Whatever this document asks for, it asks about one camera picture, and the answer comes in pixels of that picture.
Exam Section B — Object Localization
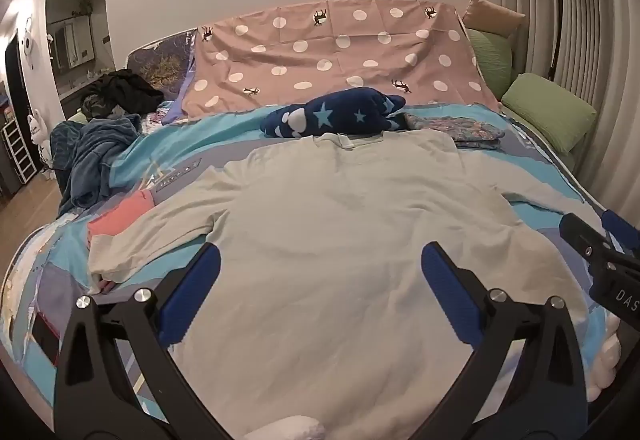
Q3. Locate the pale pleated curtain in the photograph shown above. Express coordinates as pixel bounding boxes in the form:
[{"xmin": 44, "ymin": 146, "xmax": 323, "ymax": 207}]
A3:
[{"xmin": 492, "ymin": 0, "xmax": 640, "ymax": 221}]

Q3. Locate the dark door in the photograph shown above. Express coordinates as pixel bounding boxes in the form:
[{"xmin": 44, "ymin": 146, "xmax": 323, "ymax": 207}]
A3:
[{"xmin": 5, "ymin": 32, "xmax": 33, "ymax": 141}]

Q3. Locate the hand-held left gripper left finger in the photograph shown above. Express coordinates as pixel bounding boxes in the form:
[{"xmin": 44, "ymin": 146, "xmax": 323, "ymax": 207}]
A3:
[{"xmin": 52, "ymin": 242, "xmax": 236, "ymax": 440}]

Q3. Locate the black clothes pile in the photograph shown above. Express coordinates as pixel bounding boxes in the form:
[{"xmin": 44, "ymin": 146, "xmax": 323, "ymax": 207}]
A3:
[{"xmin": 80, "ymin": 70, "xmax": 165, "ymax": 115}]

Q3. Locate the white plush figure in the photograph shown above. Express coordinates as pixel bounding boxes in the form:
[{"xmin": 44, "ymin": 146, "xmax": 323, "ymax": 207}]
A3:
[{"xmin": 27, "ymin": 108, "xmax": 53, "ymax": 181}]

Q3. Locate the grey green camouflage garment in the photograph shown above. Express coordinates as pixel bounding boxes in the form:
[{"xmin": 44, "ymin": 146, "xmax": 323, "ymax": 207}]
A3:
[{"xmin": 80, "ymin": 94, "xmax": 121, "ymax": 121}]

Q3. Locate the purple gold print headboard cloth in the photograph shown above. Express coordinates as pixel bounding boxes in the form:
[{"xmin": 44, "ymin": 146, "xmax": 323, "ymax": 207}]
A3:
[{"xmin": 126, "ymin": 30, "xmax": 197, "ymax": 103}]

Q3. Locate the teal blue blanket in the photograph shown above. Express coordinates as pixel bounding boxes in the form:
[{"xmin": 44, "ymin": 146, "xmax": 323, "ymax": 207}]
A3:
[{"xmin": 50, "ymin": 114, "xmax": 143, "ymax": 215}]

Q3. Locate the person's right hand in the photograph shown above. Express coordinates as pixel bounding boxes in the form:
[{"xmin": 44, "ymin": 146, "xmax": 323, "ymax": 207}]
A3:
[{"xmin": 585, "ymin": 315, "xmax": 623, "ymax": 403}]

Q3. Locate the beige pillow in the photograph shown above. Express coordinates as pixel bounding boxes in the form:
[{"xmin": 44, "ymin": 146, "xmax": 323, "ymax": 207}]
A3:
[{"xmin": 462, "ymin": 0, "xmax": 527, "ymax": 38}]

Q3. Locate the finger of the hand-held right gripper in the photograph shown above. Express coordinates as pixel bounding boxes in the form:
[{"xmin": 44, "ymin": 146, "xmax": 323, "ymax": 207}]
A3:
[
  {"xmin": 600, "ymin": 209, "xmax": 640, "ymax": 251},
  {"xmin": 559, "ymin": 214, "xmax": 618, "ymax": 265}
]

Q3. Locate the pink polka dot sheet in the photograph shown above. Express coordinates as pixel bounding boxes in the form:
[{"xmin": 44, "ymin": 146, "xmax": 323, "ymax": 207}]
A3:
[{"xmin": 181, "ymin": 0, "xmax": 501, "ymax": 118}]

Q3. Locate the white bear wall decoration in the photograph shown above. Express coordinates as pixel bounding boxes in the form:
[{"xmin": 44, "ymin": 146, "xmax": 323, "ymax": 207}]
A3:
[{"xmin": 20, "ymin": 14, "xmax": 36, "ymax": 70}]

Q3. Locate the white shelf rack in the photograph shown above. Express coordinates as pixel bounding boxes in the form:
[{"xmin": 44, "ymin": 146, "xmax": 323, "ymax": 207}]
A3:
[{"xmin": 1, "ymin": 122, "xmax": 38, "ymax": 183}]

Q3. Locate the purple bed sheet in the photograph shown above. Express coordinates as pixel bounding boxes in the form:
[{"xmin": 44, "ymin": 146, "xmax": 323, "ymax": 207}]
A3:
[{"xmin": 505, "ymin": 115, "xmax": 611, "ymax": 221}]

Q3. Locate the mirror cabinet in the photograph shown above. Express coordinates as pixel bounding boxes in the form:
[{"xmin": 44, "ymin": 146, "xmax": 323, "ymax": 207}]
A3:
[{"xmin": 50, "ymin": 14, "xmax": 96, "ymax": 70}]

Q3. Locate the navy star print blanket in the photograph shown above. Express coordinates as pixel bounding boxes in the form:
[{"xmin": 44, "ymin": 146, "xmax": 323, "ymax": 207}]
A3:
[{"xmin": 263, "ymin": 88, "xmax": 408, "ymax": 139}]

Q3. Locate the light grey sweatshirt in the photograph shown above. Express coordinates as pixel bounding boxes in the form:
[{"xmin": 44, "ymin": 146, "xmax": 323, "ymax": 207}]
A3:
[{"xmin": 87, "ymin": 132, "xmax": 608, "ymax": 440}]

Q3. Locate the turquoise grey patterned bedspread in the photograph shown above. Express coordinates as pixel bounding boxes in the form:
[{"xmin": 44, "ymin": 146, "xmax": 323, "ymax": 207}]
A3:
[{"xmin": 0, "ymin": 102, "xmax": 608, "ymax": 426}]

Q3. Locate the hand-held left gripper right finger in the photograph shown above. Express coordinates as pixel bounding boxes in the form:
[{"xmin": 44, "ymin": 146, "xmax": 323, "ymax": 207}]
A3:
[{"xmin": 400, "ymin": 241, "xmax": 588, "ymax": 440}]

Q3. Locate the green pillow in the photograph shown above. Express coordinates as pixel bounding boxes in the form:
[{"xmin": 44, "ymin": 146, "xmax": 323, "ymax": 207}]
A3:
[
  {"xmin": 465, "ymin": 28, "xmax": 516, "ymax": 100},
  {"xmin": 501, "ymin": 73, "xmax": 598, "ymax": 155}
]

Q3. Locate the folded floral cloth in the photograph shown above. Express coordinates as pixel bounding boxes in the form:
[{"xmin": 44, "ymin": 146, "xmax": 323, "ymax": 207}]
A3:
[{"xmin": 404, "ymin": 114, "xmax": 506, "ymax": 151}]

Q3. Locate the folded coral pink cloth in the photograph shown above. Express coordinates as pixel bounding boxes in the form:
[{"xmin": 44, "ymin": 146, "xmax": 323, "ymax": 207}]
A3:
[{"xmin": 87, "ymin": 190, "xmax": 156, "ymax": 251}]

